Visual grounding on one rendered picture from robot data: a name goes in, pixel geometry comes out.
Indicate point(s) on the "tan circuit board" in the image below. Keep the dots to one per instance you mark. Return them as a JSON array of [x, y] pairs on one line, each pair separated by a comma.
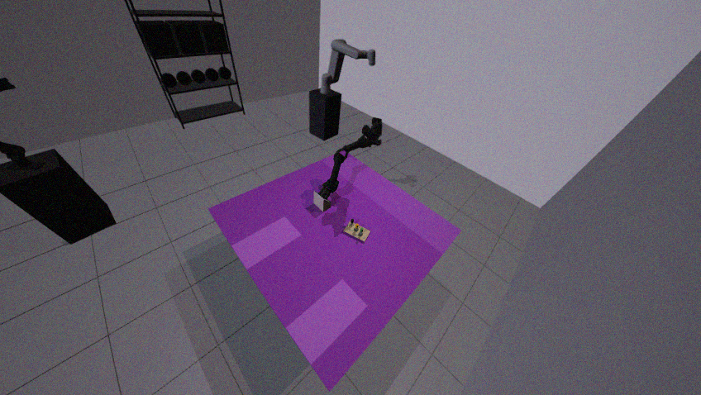
[[356, 230]]

